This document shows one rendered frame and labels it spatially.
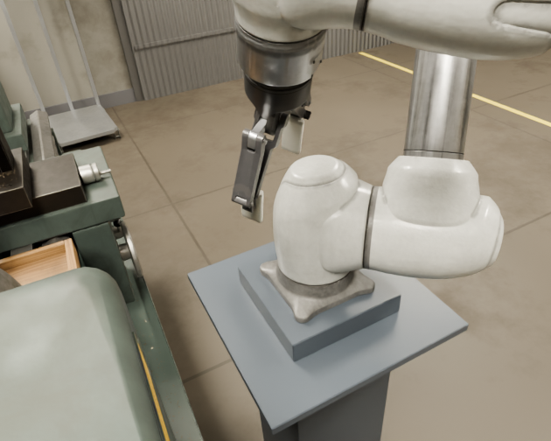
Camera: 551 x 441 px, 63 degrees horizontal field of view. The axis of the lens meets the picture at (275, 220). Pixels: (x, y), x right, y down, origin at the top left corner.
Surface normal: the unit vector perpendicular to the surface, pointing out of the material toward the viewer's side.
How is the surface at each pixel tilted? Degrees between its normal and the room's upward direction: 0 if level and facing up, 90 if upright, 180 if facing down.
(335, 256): 94
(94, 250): 90
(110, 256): 90
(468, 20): 109
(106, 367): 0
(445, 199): 56
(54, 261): 0
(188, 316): 0
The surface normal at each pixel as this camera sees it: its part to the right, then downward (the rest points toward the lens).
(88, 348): -0.06, -0.81
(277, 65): -0.11, 0.85
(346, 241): -0.20, 0.47
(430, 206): -0.28, 0.05
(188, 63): 0.46, 0.50
